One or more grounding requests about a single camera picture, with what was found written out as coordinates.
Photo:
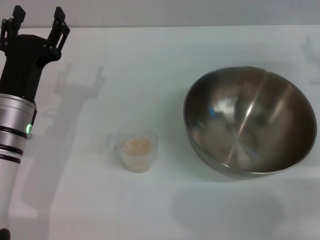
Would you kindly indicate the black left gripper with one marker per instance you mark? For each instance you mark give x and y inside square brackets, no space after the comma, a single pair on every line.
[22,65]

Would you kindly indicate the beige rice grains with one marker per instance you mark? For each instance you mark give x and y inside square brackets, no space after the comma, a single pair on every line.
[137,147]

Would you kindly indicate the clear plastic measuring cup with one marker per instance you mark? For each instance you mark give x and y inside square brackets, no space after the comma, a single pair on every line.
[136,165]

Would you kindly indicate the large stainless steel bowl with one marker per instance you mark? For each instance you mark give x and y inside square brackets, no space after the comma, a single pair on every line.
[250,120]

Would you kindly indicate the left robot arm silver white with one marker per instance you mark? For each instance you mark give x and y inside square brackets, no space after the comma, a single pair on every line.
[12,120]

